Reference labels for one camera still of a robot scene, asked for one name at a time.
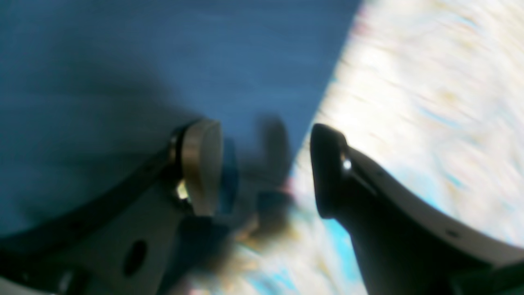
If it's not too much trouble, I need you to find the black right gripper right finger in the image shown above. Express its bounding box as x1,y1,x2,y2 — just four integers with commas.
309,123,524,295

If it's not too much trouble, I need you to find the patterned tablecloth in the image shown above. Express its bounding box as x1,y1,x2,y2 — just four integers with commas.
176,0,524,295

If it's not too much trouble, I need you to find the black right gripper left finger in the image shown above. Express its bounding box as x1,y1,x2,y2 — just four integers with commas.
1,119,224,295

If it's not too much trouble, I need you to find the dark blue t-shirt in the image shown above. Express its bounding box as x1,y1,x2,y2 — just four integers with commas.
0,0,365,287

